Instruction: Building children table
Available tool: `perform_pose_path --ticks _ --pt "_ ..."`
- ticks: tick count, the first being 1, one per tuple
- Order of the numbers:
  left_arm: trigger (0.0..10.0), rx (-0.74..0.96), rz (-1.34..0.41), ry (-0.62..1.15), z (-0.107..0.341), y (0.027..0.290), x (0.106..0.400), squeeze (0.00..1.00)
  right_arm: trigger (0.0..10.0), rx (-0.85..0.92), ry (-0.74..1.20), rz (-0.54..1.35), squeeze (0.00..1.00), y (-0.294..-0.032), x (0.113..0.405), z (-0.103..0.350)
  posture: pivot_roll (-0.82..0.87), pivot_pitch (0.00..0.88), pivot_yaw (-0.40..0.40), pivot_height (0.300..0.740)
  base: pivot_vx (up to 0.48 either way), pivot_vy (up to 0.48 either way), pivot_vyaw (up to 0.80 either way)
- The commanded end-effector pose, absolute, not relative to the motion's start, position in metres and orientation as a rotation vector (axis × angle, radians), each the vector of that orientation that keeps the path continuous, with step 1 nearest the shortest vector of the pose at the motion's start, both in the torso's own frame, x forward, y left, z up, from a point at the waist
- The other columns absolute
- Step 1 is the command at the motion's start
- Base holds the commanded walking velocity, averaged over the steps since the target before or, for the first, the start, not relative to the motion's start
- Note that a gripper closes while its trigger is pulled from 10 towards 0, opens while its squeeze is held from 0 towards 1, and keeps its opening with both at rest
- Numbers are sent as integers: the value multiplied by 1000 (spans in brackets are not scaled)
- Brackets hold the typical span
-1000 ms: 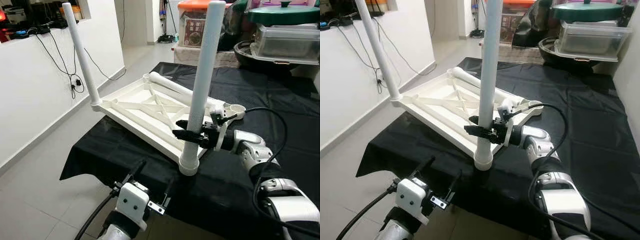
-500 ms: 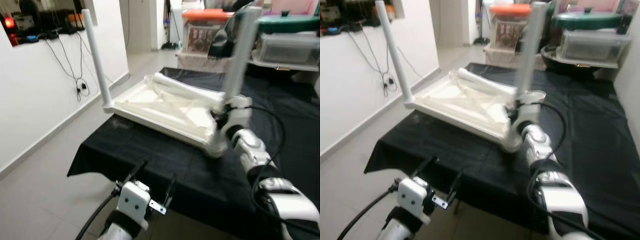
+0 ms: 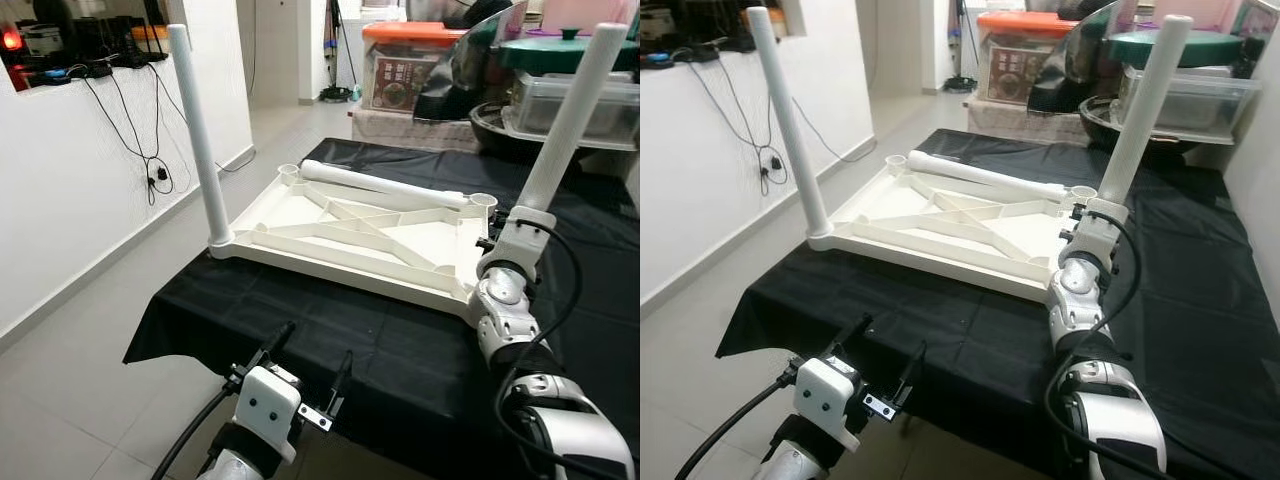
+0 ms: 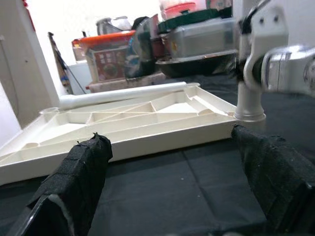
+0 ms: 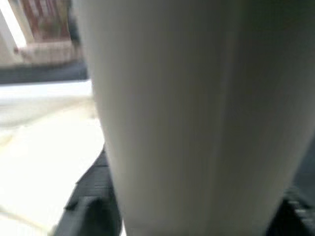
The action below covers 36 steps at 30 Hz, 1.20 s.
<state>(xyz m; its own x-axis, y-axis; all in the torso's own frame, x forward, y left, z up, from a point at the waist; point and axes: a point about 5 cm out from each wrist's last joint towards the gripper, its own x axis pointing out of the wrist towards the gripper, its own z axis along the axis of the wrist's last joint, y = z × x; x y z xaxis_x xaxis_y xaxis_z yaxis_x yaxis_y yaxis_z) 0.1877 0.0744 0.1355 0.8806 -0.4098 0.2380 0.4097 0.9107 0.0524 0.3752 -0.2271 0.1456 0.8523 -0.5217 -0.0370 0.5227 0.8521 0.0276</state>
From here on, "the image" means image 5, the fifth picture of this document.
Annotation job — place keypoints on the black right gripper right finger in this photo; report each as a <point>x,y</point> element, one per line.
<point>297,218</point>

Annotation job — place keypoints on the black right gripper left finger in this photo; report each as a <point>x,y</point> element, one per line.
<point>98,209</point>

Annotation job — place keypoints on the white plastic children table top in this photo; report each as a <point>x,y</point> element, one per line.
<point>44,147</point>

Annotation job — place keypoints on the white plastic table leg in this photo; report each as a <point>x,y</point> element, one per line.
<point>197,110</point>

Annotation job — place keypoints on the black tablecloth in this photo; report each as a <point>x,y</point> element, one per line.
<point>37,73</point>

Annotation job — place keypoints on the beige patterned cloth cover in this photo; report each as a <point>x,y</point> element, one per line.
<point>49,52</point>

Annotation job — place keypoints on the orange lid storage box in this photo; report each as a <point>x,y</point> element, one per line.
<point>46,19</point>

